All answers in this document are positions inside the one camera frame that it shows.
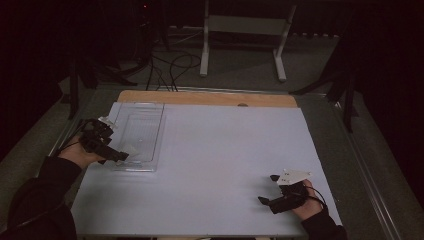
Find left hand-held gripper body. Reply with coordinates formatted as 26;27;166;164
80;116;118;156

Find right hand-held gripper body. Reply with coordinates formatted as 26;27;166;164
268;169;313;215

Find clear plastic storage box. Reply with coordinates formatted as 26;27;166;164
111;101;166;173

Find person's right hand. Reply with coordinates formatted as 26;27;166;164
293;179;324;222

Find person's left hand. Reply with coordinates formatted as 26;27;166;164
59;134;103;170

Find white table mat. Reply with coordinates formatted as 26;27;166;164
70;101;343;238

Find black tripod stand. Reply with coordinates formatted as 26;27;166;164
289;66;360;134

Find white metal stand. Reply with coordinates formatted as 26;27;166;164
199;0;298;83

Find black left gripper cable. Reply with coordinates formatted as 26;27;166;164
53;119;89;158

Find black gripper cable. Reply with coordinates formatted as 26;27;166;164
304;185;328;208
53;119;89;158

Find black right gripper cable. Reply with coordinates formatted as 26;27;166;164
304;185;328;208

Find black floor cables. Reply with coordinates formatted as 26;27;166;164
145;52;203;93

